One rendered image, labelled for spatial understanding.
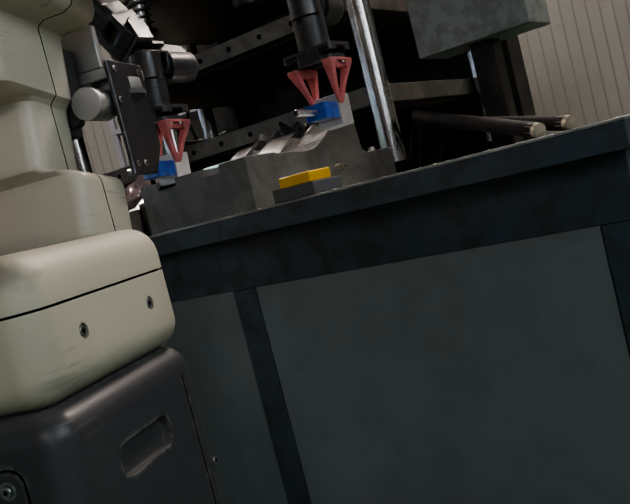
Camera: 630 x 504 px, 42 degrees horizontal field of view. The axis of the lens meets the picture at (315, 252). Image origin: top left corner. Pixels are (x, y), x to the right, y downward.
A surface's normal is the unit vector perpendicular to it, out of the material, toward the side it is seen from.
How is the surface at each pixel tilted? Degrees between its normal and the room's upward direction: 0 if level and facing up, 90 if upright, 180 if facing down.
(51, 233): 82
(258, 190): 90
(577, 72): 90
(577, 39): 90
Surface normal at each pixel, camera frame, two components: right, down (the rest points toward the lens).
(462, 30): -0.55, 0.19
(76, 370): 0.96, -0.06
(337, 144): 0.80, -0.16
